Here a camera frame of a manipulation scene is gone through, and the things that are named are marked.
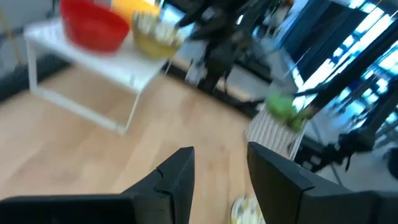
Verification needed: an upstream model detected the black support beam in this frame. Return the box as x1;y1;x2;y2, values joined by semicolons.
298;18;398;110

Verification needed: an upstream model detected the white perforated metal shelf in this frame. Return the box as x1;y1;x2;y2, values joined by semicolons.
24;18;170;135

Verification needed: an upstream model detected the yellow plastic bowl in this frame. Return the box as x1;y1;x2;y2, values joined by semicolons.
111;0;161;23

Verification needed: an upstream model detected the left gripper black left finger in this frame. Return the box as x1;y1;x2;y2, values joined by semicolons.
123;146;196;224

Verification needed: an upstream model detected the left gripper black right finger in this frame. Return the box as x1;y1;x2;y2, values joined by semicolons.
247;142;374;224

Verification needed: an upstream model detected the red plastic bowl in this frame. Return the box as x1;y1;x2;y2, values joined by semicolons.
60;0;130;30
59;6;131;54

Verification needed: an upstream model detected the succulent plant in white pot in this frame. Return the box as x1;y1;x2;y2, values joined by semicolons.
244;91;313;161

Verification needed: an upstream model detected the leaf-patterned ceramic bowl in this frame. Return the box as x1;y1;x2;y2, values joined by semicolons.
229;195;265;224
132;11;186;44
134;30;183;61

